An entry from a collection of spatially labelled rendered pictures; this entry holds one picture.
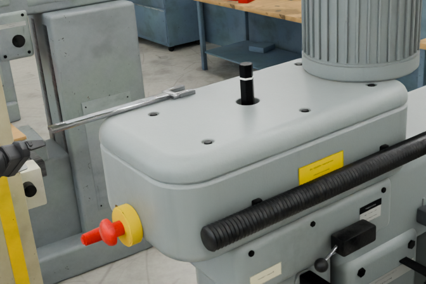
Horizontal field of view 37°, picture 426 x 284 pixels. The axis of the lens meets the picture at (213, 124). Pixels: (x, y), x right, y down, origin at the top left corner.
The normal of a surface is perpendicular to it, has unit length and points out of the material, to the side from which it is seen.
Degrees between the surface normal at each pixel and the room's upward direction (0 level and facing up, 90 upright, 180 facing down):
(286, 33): 90
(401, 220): 90
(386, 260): 90
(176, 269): 0
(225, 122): 0
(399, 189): 90
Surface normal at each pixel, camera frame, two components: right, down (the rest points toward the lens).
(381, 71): 0.17, 0.36
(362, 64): -0.22, 0.38
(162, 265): -0.07, -0.92
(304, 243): 0.58, 0.27
